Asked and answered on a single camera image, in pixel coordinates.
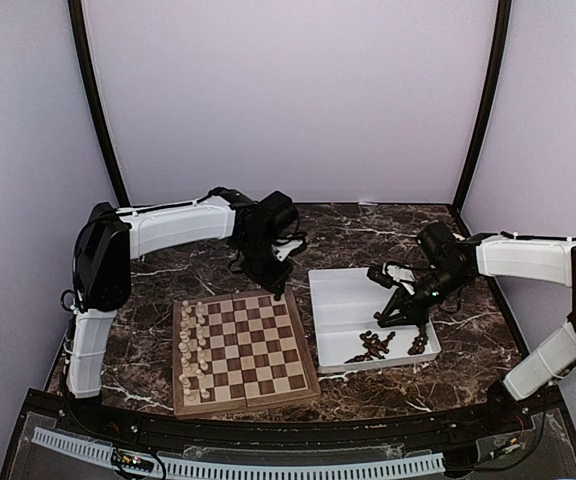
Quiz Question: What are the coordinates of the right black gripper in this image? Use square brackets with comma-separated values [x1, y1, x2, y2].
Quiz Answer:
[379, 264, 471, 326]

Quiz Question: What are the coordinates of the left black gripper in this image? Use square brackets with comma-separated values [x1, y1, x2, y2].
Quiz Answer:
[236, 233, 294, 294]

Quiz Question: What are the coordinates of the white plastic tray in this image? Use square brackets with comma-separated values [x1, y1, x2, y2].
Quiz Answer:
[308, 268, 442, 374]

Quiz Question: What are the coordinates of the wooden chess board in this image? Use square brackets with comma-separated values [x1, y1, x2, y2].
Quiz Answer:
[172, 290, 320, 419]

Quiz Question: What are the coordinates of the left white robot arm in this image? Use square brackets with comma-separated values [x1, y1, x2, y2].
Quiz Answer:
[65, 187, 307, 436]

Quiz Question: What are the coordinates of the dark chess pieces small pile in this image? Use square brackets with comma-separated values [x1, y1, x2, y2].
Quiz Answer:
[408, 325, 429, 356]

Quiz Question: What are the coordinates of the white chess pieces row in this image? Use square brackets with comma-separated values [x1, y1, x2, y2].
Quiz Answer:
[176, 300, 214, 406]

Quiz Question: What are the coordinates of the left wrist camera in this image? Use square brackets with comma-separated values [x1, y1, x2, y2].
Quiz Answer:
[272, 236, 307, 262]

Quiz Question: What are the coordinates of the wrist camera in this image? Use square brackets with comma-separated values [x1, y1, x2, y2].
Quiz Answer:
[272, 236, 307, 262]
[367, 264, 415, 289]

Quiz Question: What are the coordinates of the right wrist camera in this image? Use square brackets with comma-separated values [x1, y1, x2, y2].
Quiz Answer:
[367, 264, 415, 289]

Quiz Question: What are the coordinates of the white slotted cable duct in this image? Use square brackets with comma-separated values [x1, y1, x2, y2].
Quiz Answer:
[30, 427, 445, 479]

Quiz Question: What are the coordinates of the right black frame post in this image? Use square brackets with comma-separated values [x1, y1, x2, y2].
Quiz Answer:
[452, 0, 512, 212]

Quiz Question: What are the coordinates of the black frame post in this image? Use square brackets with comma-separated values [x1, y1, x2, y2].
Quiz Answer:
[452, 0, 512, 212]
[67, 0, 130, 207]

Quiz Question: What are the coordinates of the left black frame post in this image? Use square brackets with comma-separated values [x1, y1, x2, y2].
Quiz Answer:
[67, 0, 130, 207]

